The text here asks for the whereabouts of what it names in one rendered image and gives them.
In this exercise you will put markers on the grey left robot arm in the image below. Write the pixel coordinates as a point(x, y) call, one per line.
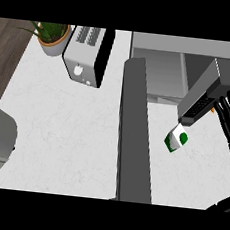
point(4, 132)

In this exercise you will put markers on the small orange object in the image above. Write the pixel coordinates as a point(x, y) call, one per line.
point(213, 110)

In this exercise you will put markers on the silver and black toaster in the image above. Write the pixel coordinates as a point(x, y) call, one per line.
point(80, 54)

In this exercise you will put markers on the white and green milk carton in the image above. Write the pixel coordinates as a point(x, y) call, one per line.
point(175, 140)

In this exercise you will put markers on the grey microwave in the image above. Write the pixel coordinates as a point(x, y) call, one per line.
point(168, 44)

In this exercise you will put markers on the dark grey microwave door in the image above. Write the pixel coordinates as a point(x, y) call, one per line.
point(134, 129)

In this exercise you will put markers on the green plant in white pot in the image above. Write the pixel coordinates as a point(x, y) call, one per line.
point(53, 43)

